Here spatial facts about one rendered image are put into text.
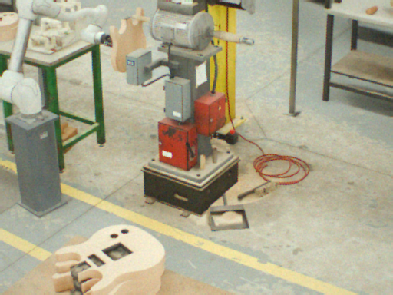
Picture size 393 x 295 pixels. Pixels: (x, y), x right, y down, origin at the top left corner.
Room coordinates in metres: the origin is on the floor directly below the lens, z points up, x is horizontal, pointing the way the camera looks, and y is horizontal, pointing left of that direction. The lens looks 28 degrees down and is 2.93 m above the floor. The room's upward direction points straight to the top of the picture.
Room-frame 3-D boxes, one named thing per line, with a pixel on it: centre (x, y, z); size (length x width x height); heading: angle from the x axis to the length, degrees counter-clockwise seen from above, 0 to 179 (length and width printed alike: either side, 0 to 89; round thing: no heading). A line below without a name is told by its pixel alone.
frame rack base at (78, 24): (5.49, 0.98, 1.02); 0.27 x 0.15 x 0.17; 60
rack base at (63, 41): (5.36, 1.06, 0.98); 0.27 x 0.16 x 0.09; 60
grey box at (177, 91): (4.58, 0.12, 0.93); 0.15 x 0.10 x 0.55; 56
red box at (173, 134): (4.57, 0.12, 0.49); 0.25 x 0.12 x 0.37; 56
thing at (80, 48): (5.35, 1.13, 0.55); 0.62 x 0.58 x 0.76; 56
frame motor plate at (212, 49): (4.71, 0.03, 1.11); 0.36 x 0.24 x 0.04; 56
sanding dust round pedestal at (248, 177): (5.05, 0.00, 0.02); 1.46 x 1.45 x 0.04; 56
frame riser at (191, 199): (4.71, 0.03, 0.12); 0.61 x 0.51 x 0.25; 146
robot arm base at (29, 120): (4.52, 1.10, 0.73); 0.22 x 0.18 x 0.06; 48
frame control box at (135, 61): (4.59, 0.29, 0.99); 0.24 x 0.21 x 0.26; 56
